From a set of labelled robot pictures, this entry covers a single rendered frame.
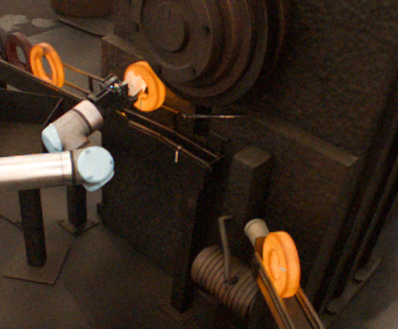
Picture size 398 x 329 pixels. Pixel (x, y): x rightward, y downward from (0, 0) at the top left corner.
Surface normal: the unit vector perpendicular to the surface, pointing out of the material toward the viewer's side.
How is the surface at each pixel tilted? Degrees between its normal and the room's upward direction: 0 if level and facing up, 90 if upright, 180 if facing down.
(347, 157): 0
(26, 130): 5
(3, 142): 5
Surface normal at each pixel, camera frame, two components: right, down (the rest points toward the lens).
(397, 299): 0.11, -0.80
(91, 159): 0.36, -0.07
